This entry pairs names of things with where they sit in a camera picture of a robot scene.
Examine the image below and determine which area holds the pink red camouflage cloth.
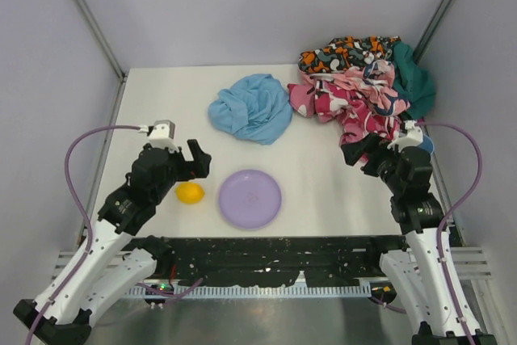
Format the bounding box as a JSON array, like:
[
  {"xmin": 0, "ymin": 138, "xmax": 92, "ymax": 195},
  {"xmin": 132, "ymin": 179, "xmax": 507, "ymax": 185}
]
[{"xmin": 288, "ymin": 73, "xmax": 401, "ymax": 144}]

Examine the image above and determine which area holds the light pink navy patterned cloth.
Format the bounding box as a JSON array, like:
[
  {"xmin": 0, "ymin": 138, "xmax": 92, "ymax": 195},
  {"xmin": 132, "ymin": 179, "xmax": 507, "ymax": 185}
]
[{"xmin": 307, "ymin": 60, "xmax": 410, "ymax": 116}]

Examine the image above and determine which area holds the light blue cloth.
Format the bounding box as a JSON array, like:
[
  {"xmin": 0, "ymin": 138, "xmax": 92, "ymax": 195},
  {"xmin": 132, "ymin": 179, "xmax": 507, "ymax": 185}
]
[{"xmin": 208, "ymin": 74, "xmax": 293, "ymax": 145}]

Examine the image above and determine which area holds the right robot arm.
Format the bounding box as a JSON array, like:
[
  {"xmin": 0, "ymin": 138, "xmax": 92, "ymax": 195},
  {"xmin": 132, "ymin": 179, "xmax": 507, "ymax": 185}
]
[{"xmin": 341, "ymin": 134, "xmax": 497, "ymax": 344}]

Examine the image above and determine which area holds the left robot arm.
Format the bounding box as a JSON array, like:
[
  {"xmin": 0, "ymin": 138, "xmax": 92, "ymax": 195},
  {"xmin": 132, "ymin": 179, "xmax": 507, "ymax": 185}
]
[{"xmin": 14, "ymin": 139, "xmax": 212, "ymax": 344}]

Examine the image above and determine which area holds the teal green cloth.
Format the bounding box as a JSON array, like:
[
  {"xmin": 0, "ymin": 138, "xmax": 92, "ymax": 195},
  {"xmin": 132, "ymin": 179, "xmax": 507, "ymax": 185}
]
[{"xmin": 392, "ymin": 41, "xmax": 436, "ymax": 120}]

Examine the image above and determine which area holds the orange black camouflage cloth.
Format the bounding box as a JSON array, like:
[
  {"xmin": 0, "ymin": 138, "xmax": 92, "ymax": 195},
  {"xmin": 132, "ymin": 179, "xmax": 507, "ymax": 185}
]
[{"xmin": 298, "ymin": 36, "xmax": 401, "ymax": 74}]

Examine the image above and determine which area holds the yellow lemon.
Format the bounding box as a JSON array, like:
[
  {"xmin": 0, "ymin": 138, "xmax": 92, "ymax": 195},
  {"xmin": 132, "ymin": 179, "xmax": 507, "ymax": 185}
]
[{"xmin": 175, "ymin": 182, "xmax": 205, "ymax": 204}]

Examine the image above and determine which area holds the blue plastic cup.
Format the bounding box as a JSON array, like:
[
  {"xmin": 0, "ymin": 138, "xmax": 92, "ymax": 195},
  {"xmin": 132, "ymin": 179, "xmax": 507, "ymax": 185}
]
[{"xmin": 418, "ymin": 134, "xmax": 435, "ymax": 155}]

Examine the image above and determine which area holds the purple plastic plate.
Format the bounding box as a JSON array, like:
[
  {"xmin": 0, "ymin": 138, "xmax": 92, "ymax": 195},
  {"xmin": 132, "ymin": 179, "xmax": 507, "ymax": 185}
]
[{"xmin": 218, "ymin": 170, "xmax": 283, "ymax": 230}]

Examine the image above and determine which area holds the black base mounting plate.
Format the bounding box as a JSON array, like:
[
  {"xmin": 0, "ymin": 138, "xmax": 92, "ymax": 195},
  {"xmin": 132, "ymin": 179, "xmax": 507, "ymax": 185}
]
[{"xmin": 76, "ymin": 234, "xmax": 464, "ymax": 288}]

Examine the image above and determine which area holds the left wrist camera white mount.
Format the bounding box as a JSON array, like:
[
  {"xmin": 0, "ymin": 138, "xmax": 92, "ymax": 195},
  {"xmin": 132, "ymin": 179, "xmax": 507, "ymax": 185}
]
[{"xmin": 137, "ymin": 120, "xmax": 179, "ymax": 154}]

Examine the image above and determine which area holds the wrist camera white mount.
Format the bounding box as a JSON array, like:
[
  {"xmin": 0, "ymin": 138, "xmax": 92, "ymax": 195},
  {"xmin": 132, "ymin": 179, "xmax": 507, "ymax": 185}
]
[
  {"xmin": 137, "ymin": 120, "xmax": 179, "ymax": 154},
  {"xmin": 387, "ymin": 120, "xmax": 423, "ymax": 152}
]

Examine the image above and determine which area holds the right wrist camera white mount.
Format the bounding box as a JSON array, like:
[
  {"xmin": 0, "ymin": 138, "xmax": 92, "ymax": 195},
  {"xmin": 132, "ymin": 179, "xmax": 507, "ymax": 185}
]
[{"xmin": 387, "ymin": 120, "xmax": 423, "ymax": 152}]

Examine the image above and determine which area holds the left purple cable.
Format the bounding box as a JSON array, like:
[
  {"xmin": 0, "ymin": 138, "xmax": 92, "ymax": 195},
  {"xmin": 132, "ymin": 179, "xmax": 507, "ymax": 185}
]
[{"xmin": 23, "ymin": 124, "xmax": 150, "ymax": 345}]

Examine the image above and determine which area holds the white slotted cable duct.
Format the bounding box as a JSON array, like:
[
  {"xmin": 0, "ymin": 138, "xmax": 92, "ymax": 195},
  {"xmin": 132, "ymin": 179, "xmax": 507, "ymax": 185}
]
[{"xmin": 124, "ymin": 283, "xmax": 372, "ymax": 300}]

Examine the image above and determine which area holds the aluminium frame rail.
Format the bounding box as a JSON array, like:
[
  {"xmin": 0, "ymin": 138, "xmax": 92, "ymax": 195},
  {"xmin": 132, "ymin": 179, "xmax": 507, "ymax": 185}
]
[{"xmin": 50, "ymin": 246, "xmax": 494, "ymax": 281}]

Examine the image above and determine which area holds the left aluminium corner post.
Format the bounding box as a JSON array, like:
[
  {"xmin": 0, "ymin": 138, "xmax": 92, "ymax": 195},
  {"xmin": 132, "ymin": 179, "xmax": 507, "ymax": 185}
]
[{"xmin": 48, "ymin": 0, "xmax": 128, "ymax": 82}]

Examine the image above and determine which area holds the aluminium corner post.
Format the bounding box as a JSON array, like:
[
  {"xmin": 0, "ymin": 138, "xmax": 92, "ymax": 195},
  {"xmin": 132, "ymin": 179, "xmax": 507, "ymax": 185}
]
[
  {"xmin": 414, "ymin": 0, "xmax": 455, "ymax": 64},
  {"xmin": 48, "ymin": 0, "xmax": 128, "ymax": 82}
]

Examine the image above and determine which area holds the right aluminium corner post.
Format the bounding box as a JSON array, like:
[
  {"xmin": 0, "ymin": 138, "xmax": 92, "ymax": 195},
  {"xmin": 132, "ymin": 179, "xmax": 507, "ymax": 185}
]
[{"xmin": 414, "ymin": 0, "xmax": 455, "ymax": 64}]

